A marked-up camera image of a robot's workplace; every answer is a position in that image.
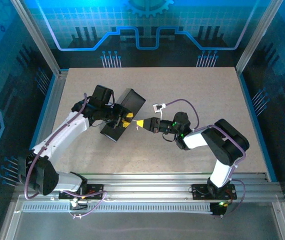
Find black box with painted lid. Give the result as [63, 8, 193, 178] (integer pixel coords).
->
[98, 87, 147, 143]

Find blue table edge strip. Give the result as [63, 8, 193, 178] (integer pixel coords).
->
[237, 72, 279, 183]
[19, 73, 58, 182]

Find small black controller box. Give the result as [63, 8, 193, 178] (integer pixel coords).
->
[209, 201, 228, 219]

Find clear acrylic panel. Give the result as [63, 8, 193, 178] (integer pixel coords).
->
[12, 212, 283, 240]

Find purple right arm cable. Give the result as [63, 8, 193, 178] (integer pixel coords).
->
[164, 98, 247, 218]

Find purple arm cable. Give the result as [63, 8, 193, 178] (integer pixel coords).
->
[164, 98, 247, 218]
[23, 92, 108, 220]

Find aluminium side rail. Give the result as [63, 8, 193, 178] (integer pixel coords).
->
[23, 70, 70, 182]

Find aluminium mounting rail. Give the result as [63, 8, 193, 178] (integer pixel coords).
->
[13, 173, 283, 202]

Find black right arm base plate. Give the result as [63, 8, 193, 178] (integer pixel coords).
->
[191, 183, 238, 201]

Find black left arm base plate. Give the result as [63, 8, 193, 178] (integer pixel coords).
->
[58, 184, 105, 201]

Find slotted grey cable duct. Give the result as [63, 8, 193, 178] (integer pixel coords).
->
[21, 201, 215, 214]

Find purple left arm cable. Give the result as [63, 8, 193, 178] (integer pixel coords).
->
[23, 92, 108, 220]

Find aluminium frame post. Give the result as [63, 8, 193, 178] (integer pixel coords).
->
[10, 0, 61, 76]
[235, 0, 285, 75]

